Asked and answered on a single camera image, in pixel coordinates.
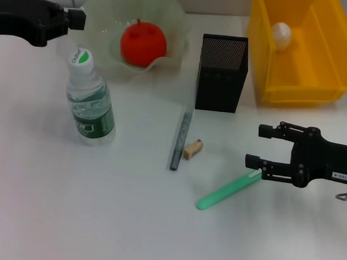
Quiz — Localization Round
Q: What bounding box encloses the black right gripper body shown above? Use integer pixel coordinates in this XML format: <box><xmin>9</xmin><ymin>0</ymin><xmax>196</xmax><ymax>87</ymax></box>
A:
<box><xmin>288</xmin><ymin>125</ymin><xmax>347</xmax><ymax>192</ymax></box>

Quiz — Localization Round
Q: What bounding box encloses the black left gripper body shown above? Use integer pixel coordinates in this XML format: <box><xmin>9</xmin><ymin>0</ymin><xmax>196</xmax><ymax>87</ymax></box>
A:
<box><xmin>0</xmin><ymin>0</ymin><xmax>52</xmax><ymax>49</ymax></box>

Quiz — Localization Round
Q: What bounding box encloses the mint green pen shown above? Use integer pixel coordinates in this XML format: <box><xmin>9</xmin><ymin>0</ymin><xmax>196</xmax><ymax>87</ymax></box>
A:
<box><xmin>197</xmin><ymin>166</ymin><xmax>264</xmax><ymax>215</ymax></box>

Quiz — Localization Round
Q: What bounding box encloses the red orange fruit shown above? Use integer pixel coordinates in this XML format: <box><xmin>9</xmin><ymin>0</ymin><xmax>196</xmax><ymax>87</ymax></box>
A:
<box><xmin>118</xmin><ymin>17</ymin><xmax>170</xmax><ymax>69</ymax></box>

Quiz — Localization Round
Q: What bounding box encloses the clear water bottle green label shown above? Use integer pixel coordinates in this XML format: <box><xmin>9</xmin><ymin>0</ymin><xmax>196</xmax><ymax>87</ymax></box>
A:
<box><xmin>61</xmin><ymin>46</ymin><xmax>122</xmax><ymax>148</ymax></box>

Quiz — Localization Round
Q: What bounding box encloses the white paper ball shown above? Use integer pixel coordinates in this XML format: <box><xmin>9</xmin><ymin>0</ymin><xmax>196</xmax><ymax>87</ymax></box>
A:
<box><xmin>270</xmin><ymin>21</ymin><xmax>294</xmax><ymax>53</ymax></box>

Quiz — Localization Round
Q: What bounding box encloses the black mesh pen holder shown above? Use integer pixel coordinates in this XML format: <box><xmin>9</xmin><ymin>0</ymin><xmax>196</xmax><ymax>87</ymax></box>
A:
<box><xmin>194</xmin><ymin>33</ymin><xmax>251</xmax><ymax>115</ymax></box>

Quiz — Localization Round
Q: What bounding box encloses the grey pen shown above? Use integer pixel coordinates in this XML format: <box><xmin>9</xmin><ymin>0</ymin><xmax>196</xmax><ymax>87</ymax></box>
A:
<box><xmin>169</xmin><ymin>104</ymin><xmax>195</xmax><ymax>173</ymax></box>

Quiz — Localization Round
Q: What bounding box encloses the pale green glass fruit bowl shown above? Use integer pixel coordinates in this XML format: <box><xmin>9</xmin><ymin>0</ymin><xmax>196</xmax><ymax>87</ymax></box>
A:
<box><xmin>74</xmin><ymin>0</ymin><xmax>195</xmax><ymax>88</ymax></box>

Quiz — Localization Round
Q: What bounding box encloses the yellow plastic storage bin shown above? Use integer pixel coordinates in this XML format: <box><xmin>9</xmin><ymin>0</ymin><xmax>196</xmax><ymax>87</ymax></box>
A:
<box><xmin>241</xmin><ymin>0</ymin><xmax>347</xmax><ymax>113</ymax></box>

